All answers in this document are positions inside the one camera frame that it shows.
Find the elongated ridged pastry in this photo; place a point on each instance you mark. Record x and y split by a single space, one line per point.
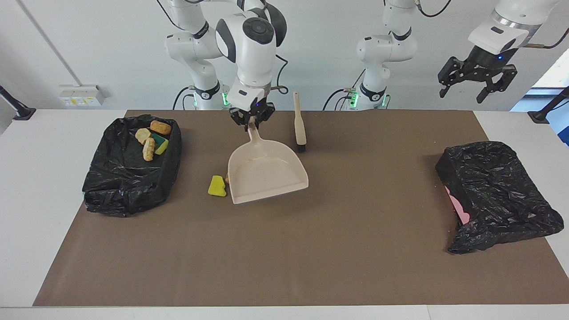
148 150

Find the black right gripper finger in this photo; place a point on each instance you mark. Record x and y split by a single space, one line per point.
240 120
266 116

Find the white wall outlet box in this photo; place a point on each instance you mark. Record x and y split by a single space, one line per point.
80 95

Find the brown table mat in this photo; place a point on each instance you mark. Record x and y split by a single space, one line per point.
284 278

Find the black crumpled trash bag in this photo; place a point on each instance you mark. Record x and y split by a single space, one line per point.
498 191

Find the yellow sponge piece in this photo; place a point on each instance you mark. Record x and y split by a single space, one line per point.
216 187

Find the black bag lined bin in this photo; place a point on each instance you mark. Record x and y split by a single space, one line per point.
129 182

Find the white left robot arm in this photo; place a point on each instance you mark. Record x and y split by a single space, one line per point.
382 49

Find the beige plastic dustpan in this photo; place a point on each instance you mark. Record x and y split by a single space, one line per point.
266 175

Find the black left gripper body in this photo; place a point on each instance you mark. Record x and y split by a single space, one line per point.
484 62

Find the black clamp stand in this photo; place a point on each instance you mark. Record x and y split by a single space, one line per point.
544 114
20 111

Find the pink plastic bin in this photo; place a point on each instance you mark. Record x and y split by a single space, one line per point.
460 209

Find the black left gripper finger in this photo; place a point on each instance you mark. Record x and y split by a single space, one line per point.
452 71
504 76

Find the round pale pastry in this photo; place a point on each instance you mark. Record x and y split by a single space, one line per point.
142 135

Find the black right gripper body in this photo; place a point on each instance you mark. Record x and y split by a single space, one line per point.
251 110

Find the beige hand brush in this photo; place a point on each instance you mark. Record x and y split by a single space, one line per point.
299 129

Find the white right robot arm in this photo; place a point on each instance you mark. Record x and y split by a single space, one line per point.
251 53

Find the brown bread roll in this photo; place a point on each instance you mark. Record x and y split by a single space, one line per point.
160 127

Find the yellow green scouring sponge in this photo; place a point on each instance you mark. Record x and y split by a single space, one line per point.
162 145

